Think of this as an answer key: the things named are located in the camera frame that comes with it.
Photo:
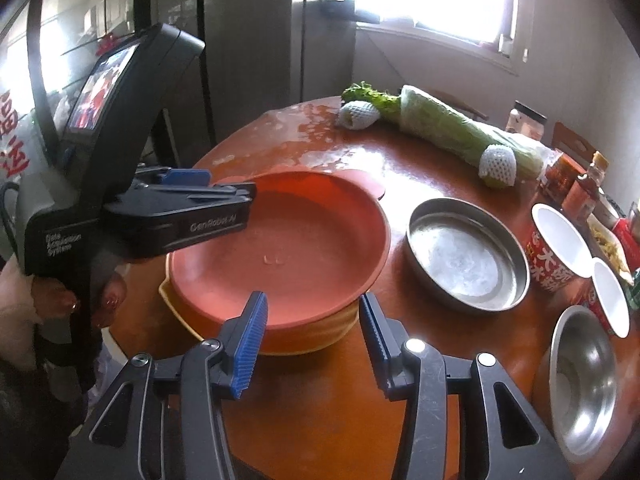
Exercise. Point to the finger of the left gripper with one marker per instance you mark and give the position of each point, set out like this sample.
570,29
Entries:
173,176
163,194

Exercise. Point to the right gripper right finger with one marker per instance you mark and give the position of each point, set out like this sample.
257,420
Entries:
410,370

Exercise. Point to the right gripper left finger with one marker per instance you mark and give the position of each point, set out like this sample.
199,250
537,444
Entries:
218,369

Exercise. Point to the orange plastic plate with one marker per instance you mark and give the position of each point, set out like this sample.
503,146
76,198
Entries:
314,242

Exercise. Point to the steel plate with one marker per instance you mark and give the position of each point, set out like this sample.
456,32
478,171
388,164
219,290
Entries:
466,257

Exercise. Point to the deep steel bowl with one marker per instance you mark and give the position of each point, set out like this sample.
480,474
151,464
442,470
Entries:
575,387

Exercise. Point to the red noodle cup with characters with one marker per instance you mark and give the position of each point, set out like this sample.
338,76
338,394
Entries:
556,252

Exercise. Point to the red noodle cup with barcode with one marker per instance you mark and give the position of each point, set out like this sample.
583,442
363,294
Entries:
603,295

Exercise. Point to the person's left hand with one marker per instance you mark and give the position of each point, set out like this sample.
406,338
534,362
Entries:
28,301

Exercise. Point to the foam-netted fruit left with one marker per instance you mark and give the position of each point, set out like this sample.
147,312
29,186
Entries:
357,115

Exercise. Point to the foam-netted fruit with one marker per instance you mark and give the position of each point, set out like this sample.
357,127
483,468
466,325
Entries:
357,115
497,166

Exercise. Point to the green lettuce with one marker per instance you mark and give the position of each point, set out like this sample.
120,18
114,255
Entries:
387,104

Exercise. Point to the dark refrigerator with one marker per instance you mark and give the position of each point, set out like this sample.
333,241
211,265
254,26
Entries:
259,55

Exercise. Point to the wrapped napa cabbage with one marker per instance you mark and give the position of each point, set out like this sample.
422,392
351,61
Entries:
430,119

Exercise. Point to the foam-netted fruit right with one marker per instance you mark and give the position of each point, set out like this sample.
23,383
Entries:
497,166

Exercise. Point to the curved wooden chair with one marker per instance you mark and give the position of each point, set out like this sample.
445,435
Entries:
459,105

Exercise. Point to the white dish with food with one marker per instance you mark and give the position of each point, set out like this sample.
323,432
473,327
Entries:
606,246

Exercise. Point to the brown sauce bottle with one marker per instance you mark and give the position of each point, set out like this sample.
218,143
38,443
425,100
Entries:
584,193

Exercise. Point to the red chili sauce jar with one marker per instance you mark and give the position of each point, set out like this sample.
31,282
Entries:
559,178

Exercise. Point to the red tissue box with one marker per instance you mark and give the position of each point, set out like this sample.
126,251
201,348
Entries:
630,247

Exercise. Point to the black-lid plastic jar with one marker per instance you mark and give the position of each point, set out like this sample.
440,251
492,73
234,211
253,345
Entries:
523,119

